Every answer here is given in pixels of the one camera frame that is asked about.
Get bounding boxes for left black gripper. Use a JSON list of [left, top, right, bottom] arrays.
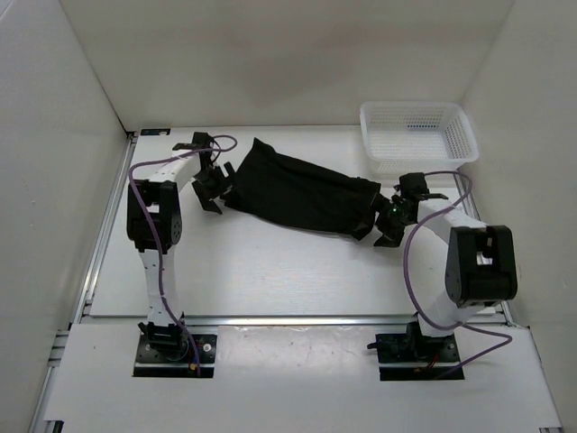
[[193, 162, 243, 214]]

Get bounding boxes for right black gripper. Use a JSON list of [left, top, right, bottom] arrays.
[[353, 192, 415, 248]]

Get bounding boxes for black shorts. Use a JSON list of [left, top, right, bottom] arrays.
[[224, 139, 381, 240]]

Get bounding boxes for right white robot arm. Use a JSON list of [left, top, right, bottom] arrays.
[[374, 193, 517, 361]]

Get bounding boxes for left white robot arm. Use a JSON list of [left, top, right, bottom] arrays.
[[126, 149, 235, 361]]

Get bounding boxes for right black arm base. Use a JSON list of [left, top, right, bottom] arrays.
[[366, 322, 465, 382]]

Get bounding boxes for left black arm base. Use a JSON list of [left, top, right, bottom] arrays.
[[133, 322, 217, 379]]

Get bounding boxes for white plastic mesh basket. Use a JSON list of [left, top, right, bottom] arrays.
[[360, 101, 479, 177]]

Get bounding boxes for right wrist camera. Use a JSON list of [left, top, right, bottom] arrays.
[[394, 172, 447, 202]]

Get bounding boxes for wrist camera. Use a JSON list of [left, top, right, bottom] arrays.
[[172, 132, 214, 152], [394, 172, 447, 202]]

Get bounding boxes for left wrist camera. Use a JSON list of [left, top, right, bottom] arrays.
[[172, 132, 214, 152]]

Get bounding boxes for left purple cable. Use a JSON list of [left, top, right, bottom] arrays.
[[128, 134, 239, 375]]

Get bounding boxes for right aluminium frame rail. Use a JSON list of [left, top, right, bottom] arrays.
[[453, 169, 566, 432]]

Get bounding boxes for aluminium frame rail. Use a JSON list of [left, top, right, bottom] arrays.
[[453, 169, 566, 432], [27, 131, 140, 432], [80, 311, 507, 327]]

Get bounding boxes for front aluminium frame rail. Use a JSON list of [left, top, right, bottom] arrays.
[[80, 311, 507, 327]]

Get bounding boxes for left aluminium frame rail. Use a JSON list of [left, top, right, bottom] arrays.
[[27, 131, 140, 432]]

